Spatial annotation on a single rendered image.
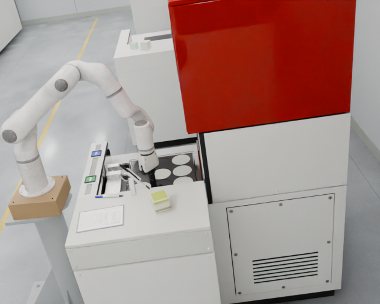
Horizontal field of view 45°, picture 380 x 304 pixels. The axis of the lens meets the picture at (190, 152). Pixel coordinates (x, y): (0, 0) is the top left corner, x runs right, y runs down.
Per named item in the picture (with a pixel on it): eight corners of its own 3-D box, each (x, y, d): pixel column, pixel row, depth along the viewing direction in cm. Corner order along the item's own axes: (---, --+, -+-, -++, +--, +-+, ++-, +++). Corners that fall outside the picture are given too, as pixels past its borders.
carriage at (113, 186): (123, 170, 261) (123, 166, 260) (119, 209, 230) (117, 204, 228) (110, 172, 261) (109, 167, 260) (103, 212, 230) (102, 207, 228)
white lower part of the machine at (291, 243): (303, 212, 340) (303, 113, 299) (341, 299, 269) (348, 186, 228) (209, 225, 341) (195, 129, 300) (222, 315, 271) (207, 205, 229)
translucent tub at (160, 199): (167, 200, 212) (164, 188, 208) (171, 209, 205) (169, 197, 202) (151, 205, 210) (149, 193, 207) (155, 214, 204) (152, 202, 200)
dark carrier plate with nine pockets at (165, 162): (192, 153, 259) (192, 152, 258) (196, 188, 229) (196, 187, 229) (131, 161, 259) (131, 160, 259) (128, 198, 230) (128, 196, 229)
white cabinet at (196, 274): (212, 243, 324) (198, 144, 283) (230, 368, 241) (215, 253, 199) (122, 256, 325) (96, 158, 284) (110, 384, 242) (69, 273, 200)
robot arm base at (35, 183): (12, 197, 239) (1, 167, 230) (29, 177, 255) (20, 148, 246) (45, 198, 235) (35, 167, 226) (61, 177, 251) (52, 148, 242)
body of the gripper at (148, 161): (149, 143, 236) (152, 161, 242) (134, 152, 230) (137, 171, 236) (158, 147, 231) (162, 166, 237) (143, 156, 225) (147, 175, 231)
